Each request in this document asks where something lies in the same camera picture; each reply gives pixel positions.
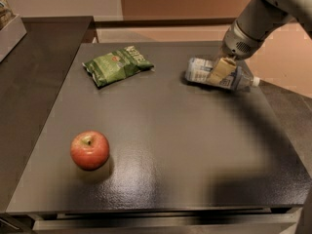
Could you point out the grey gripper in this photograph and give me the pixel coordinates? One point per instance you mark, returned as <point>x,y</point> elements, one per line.
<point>239,43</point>

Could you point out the blue plastic water bottle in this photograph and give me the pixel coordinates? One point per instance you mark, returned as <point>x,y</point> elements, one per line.
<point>198,71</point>

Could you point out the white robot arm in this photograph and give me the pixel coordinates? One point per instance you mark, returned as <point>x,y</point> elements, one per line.
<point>248,32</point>

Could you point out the green chips bag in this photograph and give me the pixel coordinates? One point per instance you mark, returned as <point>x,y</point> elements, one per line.
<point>116,66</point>

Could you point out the red apple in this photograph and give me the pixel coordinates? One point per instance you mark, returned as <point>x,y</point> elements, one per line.
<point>89,150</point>

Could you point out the dark side table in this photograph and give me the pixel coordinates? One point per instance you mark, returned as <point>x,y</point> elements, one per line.
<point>30,79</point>

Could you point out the grey box with items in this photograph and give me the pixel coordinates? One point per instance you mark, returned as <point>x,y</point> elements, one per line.
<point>12,29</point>

